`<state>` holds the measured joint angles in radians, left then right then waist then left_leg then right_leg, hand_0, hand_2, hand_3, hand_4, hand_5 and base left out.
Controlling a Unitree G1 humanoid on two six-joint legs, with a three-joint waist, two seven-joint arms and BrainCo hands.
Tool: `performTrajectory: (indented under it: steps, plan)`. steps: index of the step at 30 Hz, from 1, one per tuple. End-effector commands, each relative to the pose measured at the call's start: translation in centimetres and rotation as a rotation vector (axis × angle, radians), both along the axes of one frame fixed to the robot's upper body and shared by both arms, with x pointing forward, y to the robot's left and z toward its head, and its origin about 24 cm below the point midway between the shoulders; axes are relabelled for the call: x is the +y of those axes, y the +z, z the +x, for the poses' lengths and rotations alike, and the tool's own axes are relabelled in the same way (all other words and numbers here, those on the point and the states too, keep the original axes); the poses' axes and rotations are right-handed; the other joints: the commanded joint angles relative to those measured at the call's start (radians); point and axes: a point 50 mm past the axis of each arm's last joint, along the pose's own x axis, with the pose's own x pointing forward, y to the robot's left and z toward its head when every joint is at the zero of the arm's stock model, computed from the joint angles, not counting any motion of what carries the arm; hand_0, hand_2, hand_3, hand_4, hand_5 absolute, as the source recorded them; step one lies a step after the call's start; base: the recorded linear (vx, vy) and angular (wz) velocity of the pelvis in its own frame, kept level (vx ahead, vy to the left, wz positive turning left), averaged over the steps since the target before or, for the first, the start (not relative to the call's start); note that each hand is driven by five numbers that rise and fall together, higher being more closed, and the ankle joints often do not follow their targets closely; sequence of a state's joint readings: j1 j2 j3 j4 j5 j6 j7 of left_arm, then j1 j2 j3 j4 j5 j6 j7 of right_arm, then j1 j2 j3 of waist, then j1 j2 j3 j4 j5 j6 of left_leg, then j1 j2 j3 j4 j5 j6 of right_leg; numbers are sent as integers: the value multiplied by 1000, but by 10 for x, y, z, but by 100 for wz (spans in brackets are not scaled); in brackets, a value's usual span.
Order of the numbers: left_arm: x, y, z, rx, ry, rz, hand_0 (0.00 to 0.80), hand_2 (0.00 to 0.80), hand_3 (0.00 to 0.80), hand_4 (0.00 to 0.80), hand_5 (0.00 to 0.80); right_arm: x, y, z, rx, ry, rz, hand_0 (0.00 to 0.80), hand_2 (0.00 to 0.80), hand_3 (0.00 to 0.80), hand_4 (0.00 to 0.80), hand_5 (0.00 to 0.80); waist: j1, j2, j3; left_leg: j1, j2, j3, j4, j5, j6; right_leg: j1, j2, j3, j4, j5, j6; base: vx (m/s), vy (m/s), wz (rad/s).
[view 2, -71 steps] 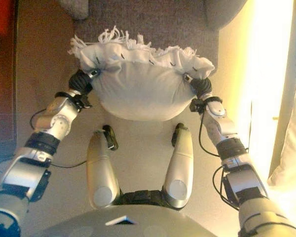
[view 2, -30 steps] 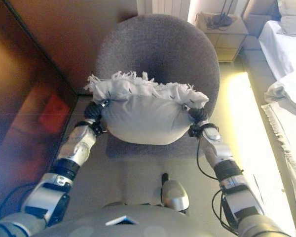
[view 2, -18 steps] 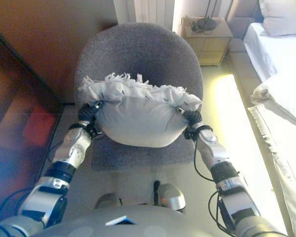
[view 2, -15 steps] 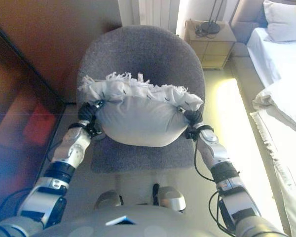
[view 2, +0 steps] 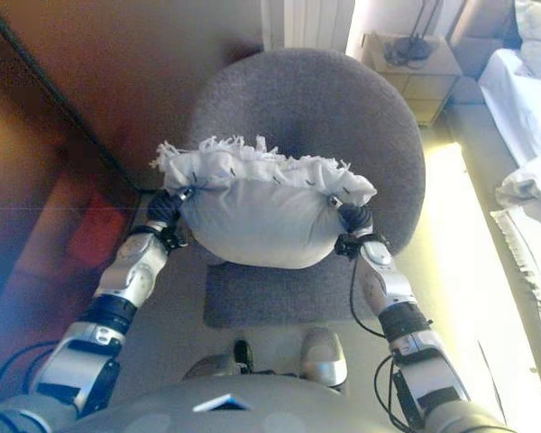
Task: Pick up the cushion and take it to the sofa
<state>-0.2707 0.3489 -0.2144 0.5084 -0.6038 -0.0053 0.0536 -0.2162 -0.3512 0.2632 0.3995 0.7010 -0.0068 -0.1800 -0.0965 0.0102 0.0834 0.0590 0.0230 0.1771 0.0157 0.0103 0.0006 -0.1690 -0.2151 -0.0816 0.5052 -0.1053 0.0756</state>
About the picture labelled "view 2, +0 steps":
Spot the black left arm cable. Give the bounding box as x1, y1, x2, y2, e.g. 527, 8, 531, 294
0, 340, 58, 407

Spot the silver right robot leg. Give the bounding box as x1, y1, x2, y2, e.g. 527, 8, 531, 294
300, 327, 347, 389

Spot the large wooden cabinet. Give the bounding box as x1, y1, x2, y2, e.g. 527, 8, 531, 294
0, 0, 150, 407

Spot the silver robot torso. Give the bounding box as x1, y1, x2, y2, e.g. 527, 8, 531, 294
71, 373, 389, 433

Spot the black left robot foot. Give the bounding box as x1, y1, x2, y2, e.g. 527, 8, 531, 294
233, 338, 253, 373

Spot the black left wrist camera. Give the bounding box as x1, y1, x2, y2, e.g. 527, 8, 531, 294
161, 227, 188, 249

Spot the silver left robot leg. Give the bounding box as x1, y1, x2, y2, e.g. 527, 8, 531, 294
182, 354, 240, 380

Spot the grey upholstered armchair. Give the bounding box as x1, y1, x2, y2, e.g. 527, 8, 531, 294
188, 48, 427, 330

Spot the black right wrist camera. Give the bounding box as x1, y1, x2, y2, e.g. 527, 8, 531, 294
335, 233, 362, 261

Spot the white fringed cushion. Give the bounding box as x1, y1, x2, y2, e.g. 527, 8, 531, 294
149, 134, 379, 271

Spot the crumpled white duvet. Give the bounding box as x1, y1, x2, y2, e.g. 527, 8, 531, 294
495, 152, 541, 226

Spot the bed with white sheet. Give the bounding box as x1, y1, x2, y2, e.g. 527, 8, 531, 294
450, 0, 541, 375

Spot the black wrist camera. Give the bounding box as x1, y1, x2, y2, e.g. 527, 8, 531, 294
161, 227, 188, 249
335, 233, 362, 261

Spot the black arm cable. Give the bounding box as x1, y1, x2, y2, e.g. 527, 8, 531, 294
349, 256, 416, 428
0, 340, 58, 407

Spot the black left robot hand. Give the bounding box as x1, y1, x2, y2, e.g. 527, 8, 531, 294
146, 187, 195, 226

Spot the silver robot leg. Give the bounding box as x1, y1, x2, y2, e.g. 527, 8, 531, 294
300, 327, 347, 389
182, 354, 240, 380

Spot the light wooden nightstand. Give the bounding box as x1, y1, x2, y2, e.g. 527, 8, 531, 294
360, 31, 462, 125

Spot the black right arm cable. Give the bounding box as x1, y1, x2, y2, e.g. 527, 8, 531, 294
349, 256, 416, 428

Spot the cream fringed bed throw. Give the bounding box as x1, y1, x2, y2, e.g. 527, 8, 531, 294
491, 209, 541, 362

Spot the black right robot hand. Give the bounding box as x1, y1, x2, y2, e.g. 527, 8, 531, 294
328, 193, 374, 238

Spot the black table lamp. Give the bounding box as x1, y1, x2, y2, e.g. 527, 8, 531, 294
385, 0, 443, 64

